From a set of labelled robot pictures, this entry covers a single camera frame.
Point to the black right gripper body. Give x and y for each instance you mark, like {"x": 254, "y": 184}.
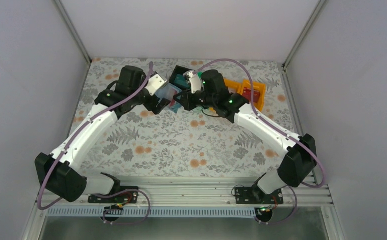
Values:
{"x": 192, "y": 104}

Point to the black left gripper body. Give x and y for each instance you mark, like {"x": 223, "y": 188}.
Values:
{"x": 150, "y": 106}

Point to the blue leather card holder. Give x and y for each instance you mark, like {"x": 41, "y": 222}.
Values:
{"x": 168, "y": 92}

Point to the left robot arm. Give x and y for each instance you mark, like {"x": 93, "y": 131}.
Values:
{"x": 59, "y": 171}

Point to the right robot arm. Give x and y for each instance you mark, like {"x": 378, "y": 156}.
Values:
{"x": 209, "y": 90}

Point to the teal VIP card stack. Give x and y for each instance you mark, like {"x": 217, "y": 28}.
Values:
{"x": 181, "y": 82}

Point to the yellow bin with white cards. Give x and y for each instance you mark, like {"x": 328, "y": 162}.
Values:
{"x": 233, "y": 86}

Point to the red VIP card stack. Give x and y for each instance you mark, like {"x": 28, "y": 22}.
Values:
{"x": 247, "y": 92}

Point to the yellow bin with red cards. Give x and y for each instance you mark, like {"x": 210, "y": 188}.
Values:
{"x": 256, "y": 85}

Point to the black storage bin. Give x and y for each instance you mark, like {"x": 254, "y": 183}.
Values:
{"x": 177, "y": 70}

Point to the aluminium frame rail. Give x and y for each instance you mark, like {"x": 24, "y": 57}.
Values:
{"x": 216, "y": 192}

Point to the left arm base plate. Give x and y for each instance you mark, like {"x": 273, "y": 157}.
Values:
{"x": 125, "y": 195}

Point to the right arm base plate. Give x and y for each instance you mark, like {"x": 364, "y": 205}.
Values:
{"x": 254, "y": 196}

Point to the slotted grey cable duct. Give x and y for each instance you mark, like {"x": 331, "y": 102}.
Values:
{"x": 158, "y": 212}

